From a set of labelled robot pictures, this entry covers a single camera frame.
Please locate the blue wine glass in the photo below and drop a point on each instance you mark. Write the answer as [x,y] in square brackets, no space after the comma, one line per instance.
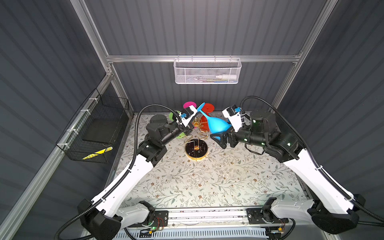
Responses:
[216,125]

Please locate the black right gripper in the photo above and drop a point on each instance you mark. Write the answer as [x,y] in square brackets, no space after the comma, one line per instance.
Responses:
[222,138]

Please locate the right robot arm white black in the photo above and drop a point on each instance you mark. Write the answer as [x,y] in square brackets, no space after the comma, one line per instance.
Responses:
[330,210]

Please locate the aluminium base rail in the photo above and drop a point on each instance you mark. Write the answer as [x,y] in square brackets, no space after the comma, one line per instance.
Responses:
[210,223]

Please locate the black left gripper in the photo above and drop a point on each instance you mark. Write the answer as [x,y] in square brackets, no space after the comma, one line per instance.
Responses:
[186,129]

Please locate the yellow black striped item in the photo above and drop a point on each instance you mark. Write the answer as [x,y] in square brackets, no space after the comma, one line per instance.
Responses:
[101,152]

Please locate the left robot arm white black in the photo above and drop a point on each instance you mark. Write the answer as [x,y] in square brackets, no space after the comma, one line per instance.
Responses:
[103,217]

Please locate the lime green wine glass back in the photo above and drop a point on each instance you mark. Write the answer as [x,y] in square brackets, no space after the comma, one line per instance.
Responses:
[171,118]

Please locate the white wire mesh basket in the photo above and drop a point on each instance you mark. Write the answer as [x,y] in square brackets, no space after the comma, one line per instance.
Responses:
[202,71]

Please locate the white marker in basket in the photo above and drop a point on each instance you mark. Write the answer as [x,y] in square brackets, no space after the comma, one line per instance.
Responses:
[226,78]

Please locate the magenta wine glass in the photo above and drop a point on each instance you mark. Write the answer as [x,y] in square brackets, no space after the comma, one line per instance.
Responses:
[188,104]

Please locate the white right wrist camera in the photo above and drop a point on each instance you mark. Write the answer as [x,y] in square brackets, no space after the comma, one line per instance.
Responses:
[236,117]

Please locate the black wire mesh basket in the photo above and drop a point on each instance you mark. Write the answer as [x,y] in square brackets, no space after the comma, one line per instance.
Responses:
[98,126]

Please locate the gold wine glass rack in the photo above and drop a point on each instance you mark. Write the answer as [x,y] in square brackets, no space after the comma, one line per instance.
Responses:
[196,147]

